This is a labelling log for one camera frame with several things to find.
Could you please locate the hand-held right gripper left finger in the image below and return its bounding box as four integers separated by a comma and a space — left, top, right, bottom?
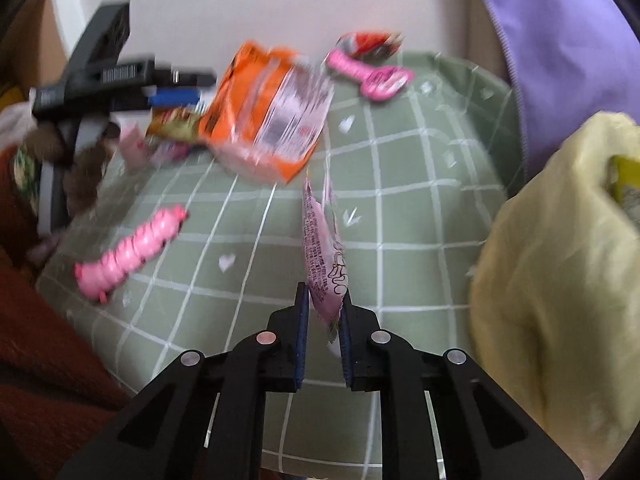
57, 282, 310, 480

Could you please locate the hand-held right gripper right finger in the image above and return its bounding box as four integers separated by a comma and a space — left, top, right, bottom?
339, 292, 583, 480

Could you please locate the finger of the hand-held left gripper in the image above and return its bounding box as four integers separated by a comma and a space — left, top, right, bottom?
143, 86, 203, 109
155, 64, 218, 88

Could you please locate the orange snack bag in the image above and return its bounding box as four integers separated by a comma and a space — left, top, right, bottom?
197, 40, 335, 186

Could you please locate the pale pink printed wrapper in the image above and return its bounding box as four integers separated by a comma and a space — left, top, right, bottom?
300, 170, 351, 358

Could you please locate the pale yellow plastic bag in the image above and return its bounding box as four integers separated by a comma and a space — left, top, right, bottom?
469, 110, 640, 466

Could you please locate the person's left forearm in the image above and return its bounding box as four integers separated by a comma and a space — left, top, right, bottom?
0, 142, 43, 271

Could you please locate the person's left hand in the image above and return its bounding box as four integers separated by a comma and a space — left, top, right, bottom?
27, 125, 121, 266

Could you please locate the green yellow snack wrapper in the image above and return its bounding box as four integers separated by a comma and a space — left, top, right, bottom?
146, 106, 207, 147

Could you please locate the small light pink wrapper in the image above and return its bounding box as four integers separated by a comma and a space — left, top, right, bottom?
117, 122, 151, 171

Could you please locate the wooden shelf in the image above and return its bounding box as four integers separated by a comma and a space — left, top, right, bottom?
10, 0, 68, 91

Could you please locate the white plastic bag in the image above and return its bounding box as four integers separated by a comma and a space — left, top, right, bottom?
0, 102, 37, 147

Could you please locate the pink caterpillar toy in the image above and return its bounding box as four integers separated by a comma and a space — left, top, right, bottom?
74, 206, 190, 305

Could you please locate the red white candy wrapper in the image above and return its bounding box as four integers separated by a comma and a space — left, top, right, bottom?
336, 31, 405, 61

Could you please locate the bright pink candy wrapper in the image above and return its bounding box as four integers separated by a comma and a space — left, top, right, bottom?
326, 50, 415, 102

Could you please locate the green checked blanket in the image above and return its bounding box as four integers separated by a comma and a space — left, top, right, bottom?
37, 50, 523, 476

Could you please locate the person's red coat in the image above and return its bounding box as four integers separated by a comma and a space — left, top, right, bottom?
0, 247, 133, 480

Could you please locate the bright yellow wrapper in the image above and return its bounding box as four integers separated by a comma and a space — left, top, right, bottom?
609, 155, 640, 208

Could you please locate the purple cloth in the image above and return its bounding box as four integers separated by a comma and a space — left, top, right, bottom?
460, 0, 640, 176

